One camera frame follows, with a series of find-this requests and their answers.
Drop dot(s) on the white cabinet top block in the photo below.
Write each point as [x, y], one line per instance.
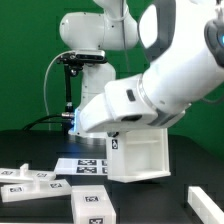
[91, 205]

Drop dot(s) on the white door panel with knob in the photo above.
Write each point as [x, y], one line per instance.
[24, 174]

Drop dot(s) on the white bar piece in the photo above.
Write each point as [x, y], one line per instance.
[205, 208]

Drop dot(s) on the white marker sheet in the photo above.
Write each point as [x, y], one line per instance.
[69, 166]

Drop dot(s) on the white cabinet body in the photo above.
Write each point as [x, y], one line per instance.
[138, 155]

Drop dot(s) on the black camera stand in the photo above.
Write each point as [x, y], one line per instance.
[69, 74]

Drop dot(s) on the black camera on stand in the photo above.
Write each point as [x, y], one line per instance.
[76, 59]

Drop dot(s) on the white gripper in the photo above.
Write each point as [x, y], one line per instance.
[120, 107]

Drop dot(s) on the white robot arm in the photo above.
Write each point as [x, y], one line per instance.
[183, 41]

